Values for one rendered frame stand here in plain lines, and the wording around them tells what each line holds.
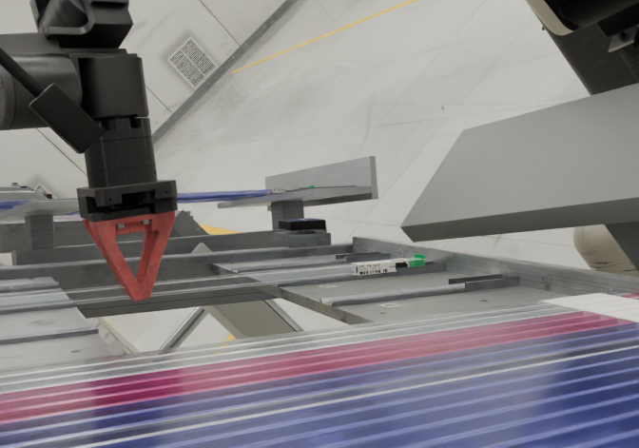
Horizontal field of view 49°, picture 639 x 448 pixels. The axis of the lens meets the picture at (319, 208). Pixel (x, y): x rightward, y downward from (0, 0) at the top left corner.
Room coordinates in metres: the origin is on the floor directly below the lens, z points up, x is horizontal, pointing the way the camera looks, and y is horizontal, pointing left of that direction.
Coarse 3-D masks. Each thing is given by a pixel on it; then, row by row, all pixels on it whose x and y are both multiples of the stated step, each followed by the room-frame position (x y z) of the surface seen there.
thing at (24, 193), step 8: (0, 192) 5.07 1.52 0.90; (8, 192) 5.02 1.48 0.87; (16, 192) 4.93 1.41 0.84; (24, 192) 4.94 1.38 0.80; (32, 192) 4.95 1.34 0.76; (40, 192) 4.92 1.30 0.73; (0, 200) 4.90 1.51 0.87; (8, 200) 4.91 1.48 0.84; (16, 200) 4.92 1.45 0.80; (0, 256) 4.82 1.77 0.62; (8, 256) 4.83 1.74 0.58; (0, 264) 4.77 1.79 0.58; (8, 264) 4.81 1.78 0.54
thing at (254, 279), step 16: (256, 272) 0.62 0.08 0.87; (272, 272) 0.61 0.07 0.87; (288, 272) 0.62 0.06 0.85; (304, 272) 0.62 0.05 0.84; (320, 272) 0.62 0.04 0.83; (336, 272) 0.63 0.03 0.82; (352, 272) 0.63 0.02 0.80; (80, 288) 0.59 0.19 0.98; (96, 288) 0.58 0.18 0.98; (112, 288) 0.58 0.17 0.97; (160, 288) 0.59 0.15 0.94; (176, 288) 0.59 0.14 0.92; (192, 288) 0.59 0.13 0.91; (208, 288) 0.60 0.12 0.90; (224, 288) 0.60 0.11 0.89; (0, 304) 0.56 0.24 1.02; (16, 304) 0.56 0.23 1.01; (32, 304) 0.57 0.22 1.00; (48, 304) 0.57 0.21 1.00
